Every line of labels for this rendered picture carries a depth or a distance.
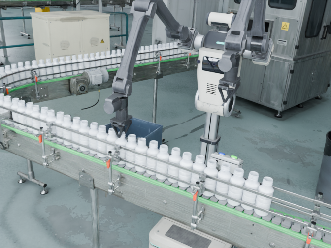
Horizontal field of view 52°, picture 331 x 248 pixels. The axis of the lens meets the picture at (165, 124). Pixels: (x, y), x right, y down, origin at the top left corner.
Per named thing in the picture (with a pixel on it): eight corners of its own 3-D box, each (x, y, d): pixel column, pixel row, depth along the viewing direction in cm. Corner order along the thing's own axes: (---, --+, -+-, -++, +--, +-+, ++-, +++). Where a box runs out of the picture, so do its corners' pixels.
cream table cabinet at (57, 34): (92, 74, 649) (90, 10, 600) (111, 82, 609) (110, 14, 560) (37, 83, 580) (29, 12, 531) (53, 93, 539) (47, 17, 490)
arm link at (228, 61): (248, 38, 135) (227, 36, 139) (239, 43, 126) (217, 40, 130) (244, 67, 140) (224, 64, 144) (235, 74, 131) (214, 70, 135)
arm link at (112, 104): (132, 83, 152) (116, 80, 156) (116, 90, 142) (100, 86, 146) (132, 108, 157) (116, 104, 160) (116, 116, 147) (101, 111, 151)
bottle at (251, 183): (242, 200, 146) (248, 168, 139) (255, 204, 144) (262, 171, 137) (239, 208, 141) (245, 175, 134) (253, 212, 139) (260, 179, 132)
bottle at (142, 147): (149, 168, 166) (150, 138, 159) (143, 173, 161) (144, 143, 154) (139, 164, 168) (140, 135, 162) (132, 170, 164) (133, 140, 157)
